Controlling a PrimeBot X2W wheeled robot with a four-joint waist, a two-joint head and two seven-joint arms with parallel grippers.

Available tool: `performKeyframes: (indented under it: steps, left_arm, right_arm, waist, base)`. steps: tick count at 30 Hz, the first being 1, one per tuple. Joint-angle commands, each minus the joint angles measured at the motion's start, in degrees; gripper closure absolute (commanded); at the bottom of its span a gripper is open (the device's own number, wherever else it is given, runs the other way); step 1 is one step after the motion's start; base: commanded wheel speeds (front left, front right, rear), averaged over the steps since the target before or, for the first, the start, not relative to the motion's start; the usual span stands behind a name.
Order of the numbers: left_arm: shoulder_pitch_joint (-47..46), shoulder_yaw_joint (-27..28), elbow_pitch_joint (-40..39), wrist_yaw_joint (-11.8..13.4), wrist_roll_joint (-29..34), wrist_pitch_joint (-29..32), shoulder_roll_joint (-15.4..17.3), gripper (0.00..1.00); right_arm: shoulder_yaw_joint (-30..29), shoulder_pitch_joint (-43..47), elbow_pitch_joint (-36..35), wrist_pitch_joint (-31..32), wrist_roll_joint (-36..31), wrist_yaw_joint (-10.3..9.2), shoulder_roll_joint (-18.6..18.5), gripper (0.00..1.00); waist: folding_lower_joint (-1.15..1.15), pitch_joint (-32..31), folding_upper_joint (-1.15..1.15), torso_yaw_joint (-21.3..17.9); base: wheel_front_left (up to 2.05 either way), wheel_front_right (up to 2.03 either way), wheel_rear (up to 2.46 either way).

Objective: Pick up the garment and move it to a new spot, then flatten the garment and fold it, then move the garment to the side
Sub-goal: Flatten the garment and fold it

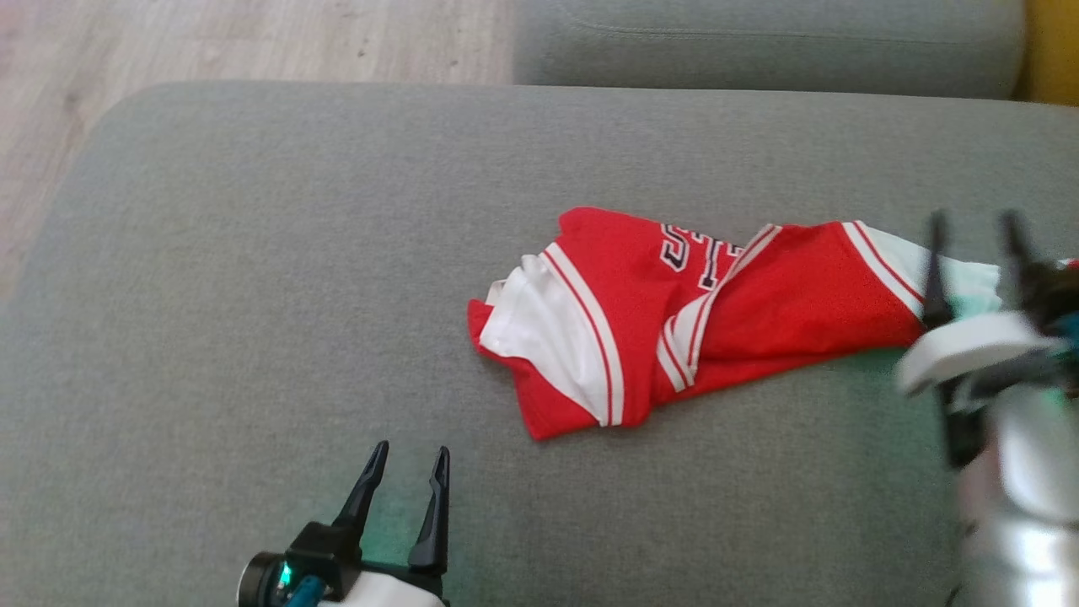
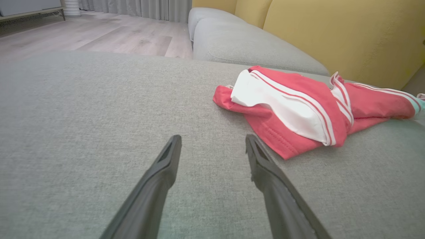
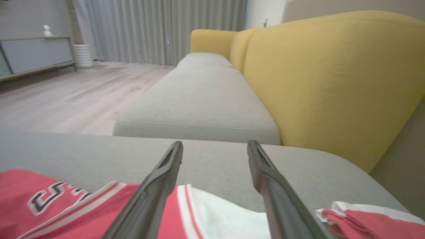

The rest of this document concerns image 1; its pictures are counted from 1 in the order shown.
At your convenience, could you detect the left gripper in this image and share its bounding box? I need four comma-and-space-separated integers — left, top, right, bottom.
238, 440, 451, 607

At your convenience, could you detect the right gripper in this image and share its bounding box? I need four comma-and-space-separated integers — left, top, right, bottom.
895, 209, 1079, 469

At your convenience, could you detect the red jersey with white sleeves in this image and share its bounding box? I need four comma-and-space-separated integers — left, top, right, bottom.
468, 206, 1006, 442

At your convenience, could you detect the grey sofa seat cushion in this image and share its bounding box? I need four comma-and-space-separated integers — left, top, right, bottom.
0, 80, 1079, 607

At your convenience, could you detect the yellow object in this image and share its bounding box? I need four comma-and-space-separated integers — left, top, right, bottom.
1016, 0, 1079, 106

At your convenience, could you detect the grey sofa side cushion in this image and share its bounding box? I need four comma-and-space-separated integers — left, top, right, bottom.
513, 0, 1028, 100

